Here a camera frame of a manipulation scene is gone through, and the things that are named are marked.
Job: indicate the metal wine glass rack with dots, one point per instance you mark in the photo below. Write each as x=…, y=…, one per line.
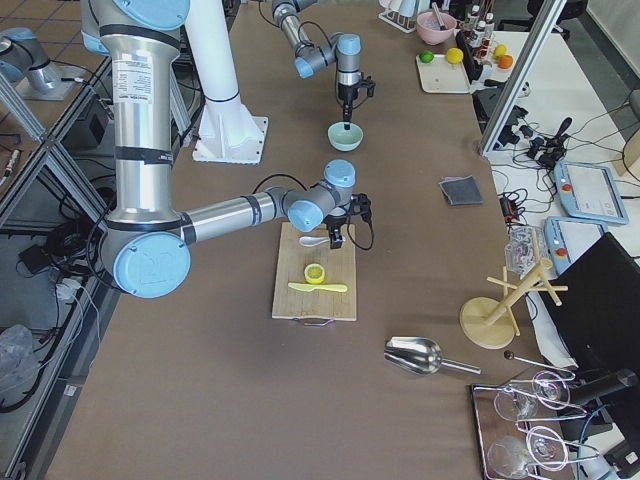
x=490, y=426

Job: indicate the clear plastic container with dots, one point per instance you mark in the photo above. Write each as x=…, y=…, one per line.
x=525, y=247

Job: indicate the lower teach pendant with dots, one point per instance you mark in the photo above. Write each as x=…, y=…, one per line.
x=568, y=239

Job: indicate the metal scoop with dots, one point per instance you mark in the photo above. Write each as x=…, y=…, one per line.
x=422, y=356

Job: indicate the crumpled plastic bag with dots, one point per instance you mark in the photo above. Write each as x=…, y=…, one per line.
x=19, y=365

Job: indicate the grey folded cloth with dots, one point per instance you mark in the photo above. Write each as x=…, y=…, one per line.
x=461, y=191

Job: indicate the upper teach pendant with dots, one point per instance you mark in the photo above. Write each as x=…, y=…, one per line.
x=588, y=191

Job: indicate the bottle rack with bottles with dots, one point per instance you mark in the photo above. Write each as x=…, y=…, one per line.
x=474, y=39

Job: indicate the pink mixing bowl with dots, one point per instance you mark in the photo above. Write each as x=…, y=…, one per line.
x=429, y=29

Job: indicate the yellow plastic knife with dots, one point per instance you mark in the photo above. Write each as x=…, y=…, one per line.
x=307, y=287

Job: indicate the upper wine glass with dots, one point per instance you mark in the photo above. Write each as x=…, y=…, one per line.
x=540, y=398

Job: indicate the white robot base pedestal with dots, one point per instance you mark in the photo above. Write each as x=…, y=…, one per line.
x=228, y=132

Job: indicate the pale green ceramic bowl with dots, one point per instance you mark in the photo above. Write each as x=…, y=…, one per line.
x=345, y=136

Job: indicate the aluminium frame post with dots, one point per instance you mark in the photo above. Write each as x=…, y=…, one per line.
x=541, y=28

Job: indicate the wooden mug tree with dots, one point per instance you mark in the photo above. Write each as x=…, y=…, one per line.
x=490, y=323

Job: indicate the green lime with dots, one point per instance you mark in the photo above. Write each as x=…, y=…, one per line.
x=426, y=56

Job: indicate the yellow lemon slice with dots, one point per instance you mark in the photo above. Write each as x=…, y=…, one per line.
x=314, y=273

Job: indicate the white ceramic spoon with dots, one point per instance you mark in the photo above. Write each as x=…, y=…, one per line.
x=313, y=241

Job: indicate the orange fruit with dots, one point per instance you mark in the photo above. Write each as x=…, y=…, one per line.
x=505, y=62

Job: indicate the teach pendant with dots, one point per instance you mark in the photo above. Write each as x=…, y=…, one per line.
x=588, y=191
x=568, y=239

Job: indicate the lower wine glass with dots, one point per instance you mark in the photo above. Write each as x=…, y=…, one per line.
x=515, y=458

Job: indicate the bamboo cutting board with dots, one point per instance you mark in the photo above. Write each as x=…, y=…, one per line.
x=340, y=266

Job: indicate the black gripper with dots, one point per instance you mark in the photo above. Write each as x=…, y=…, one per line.
x=335, y=223
x=346, y=94

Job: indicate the black monitor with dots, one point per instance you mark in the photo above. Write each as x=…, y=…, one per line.
x=598, y=320

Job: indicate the cream tray with bear drawing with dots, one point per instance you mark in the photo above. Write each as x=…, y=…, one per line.
x=441, y=77

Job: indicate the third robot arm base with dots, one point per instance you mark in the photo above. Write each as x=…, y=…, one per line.
x=25, y=63

